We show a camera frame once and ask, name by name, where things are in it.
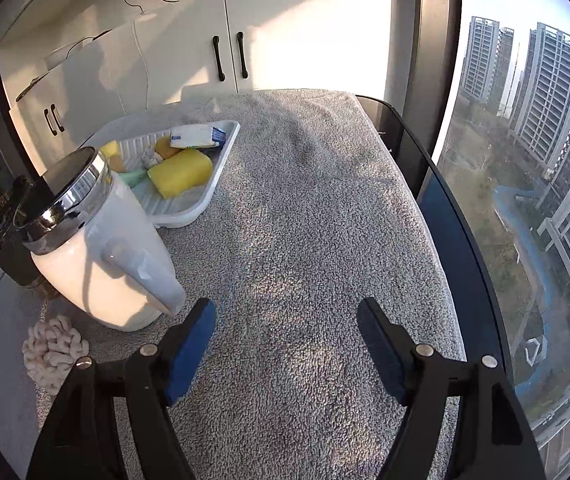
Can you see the white mug with metal lid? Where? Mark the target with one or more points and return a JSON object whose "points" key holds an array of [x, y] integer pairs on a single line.
{"points": [[80, 270]]}

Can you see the white plastic tray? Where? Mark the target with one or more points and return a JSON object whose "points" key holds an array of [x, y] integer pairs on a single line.
{"points": [[185, 207]]}

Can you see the white chenille scrubber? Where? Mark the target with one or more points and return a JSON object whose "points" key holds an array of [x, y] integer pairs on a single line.
{"points": [[52, 352]]}

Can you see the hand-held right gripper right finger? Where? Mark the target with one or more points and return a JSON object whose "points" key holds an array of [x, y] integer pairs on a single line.
{"points": [[380, 345]]}

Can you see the yellow rectangular sponge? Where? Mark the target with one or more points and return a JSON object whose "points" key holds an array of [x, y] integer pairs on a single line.
{"points": [[180, 172]]}

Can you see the yellow egg-shaped sponge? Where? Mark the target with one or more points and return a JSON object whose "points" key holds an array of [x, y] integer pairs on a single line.
{"points": [[111, 154]]}

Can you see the orange sponge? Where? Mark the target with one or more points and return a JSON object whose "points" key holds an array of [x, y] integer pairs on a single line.
{"points": [[165, 147]]}

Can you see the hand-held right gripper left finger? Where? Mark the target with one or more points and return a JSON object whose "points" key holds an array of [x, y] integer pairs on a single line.
{"points": [[190, 355]]}

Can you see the white cabinet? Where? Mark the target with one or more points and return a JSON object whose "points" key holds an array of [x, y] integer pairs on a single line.
{"points": [[305, 35]]}

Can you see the blue tissue pack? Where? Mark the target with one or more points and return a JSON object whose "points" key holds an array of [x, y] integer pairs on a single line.
{"points": [[195, 136]]}

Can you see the green patterned cloth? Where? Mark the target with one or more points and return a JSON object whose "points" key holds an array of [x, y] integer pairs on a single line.
{"points": [[133, 177]]}

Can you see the dark window frame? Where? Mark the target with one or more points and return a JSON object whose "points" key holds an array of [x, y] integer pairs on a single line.
{"points": [[435, 35]]}

